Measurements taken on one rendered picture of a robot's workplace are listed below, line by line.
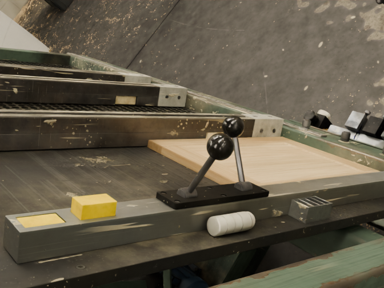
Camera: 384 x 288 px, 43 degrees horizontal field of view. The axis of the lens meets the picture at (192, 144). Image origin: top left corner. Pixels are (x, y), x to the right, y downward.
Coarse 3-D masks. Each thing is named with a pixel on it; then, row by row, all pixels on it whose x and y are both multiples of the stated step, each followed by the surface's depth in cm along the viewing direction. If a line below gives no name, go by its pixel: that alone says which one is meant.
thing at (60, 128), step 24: (0, 120) 93; (24, 120) 96; (48, 120) 99; (72, 120) 103; (96, 120) 106; (120, 120) 110; (144, 120) 114; (168, 120) 119; (192, 120) 124; (216, 120) 129; (264, 120) 141; (0, 144) 95; (24, 144) 98; (48, 144) 101; (72, 144) 104; (96, 144) 108; (120, 144) 112; (144, 144) 116
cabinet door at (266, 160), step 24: (168, 144) 115; (192, 144) 119; (240, 144) 128; (264, 144) 134; (288, 144) 138; (192, 168) 104; (216, 168) 102; (264, 168) 109; (288, 168) 113; (312, 168) 116; (336, 168) 120; (360, 168) 123
